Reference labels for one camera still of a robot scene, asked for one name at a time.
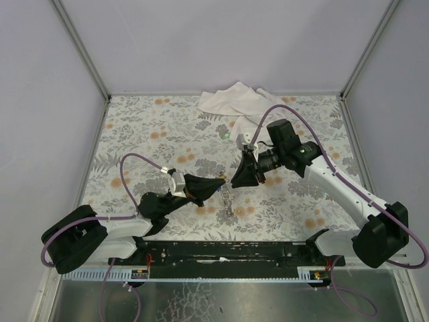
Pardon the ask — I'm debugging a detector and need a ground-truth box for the white slotted cable duct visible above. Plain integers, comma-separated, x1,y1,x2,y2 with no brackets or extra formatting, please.
62,266,328,285

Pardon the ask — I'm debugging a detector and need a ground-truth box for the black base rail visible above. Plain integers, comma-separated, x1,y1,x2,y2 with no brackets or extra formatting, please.
115,240,345,272

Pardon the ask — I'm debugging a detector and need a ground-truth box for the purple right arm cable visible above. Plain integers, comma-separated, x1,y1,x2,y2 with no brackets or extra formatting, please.
249,104,429,269

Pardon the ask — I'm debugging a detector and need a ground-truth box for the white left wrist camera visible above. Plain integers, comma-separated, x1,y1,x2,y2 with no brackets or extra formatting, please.
160,167,186,198

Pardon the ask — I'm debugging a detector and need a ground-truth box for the purple left floor cable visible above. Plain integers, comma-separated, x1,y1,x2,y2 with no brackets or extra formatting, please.
100,256,141,322

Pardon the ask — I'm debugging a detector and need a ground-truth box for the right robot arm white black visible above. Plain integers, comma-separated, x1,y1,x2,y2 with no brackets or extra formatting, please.
231,119,409,268

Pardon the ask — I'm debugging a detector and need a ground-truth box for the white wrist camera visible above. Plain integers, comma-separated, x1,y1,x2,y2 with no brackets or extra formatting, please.
160,167,186,198
235,133,259,152

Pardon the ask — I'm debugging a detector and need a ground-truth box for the purple floor cable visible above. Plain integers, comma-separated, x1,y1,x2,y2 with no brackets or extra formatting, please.
330,256,379,318
100,256,141,322

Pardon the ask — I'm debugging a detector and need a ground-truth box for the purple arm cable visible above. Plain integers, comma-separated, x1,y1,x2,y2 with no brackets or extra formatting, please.
40,153,168,267
249,104,429,269

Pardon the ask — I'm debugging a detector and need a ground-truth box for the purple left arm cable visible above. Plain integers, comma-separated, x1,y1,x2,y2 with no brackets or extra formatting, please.
40,153,168,267

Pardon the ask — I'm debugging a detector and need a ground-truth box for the white disc with keyrings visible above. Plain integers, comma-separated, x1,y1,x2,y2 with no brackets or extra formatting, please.
221,181,235,217

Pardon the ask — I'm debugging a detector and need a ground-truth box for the grey aluminium corner post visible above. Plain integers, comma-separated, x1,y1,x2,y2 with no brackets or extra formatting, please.
339,0,403,102

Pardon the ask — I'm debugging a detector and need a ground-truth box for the green tagged key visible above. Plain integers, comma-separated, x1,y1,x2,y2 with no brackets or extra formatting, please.
221,132,231,140

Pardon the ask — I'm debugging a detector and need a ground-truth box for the grey left corner post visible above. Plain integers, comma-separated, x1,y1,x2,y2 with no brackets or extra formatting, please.
48,0,111,101

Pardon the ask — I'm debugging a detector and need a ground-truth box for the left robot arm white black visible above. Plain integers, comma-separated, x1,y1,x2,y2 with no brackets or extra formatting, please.
40,172,225,274

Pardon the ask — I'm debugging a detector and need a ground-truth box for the white crumpled cloth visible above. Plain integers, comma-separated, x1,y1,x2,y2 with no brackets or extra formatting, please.
198,82,284,142

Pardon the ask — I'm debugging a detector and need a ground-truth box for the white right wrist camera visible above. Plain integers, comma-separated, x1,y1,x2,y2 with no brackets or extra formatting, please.
235,133,259,152

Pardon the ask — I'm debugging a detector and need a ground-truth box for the purple right floor cable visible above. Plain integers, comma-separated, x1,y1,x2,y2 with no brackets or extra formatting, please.
330,256,379,318

